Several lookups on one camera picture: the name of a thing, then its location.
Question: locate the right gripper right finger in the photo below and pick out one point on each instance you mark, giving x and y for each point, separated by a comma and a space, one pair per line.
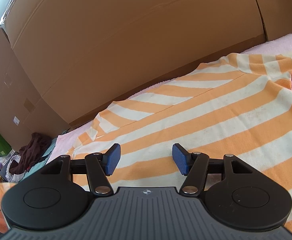
192, 165

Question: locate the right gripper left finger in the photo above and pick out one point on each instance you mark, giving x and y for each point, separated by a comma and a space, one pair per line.
99, 166

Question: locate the orange white striped sweater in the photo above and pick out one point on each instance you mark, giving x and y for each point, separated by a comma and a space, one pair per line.
240, 104

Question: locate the pink terry towel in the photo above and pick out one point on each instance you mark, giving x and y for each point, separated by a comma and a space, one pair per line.
64, 142

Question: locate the dark brown garment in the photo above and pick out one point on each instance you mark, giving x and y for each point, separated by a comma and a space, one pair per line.
30, 154

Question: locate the left cardboard box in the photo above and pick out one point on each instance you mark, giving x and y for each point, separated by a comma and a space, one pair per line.
22, 109

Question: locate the large centre cardboard box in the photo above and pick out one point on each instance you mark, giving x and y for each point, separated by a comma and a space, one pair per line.
80, 54

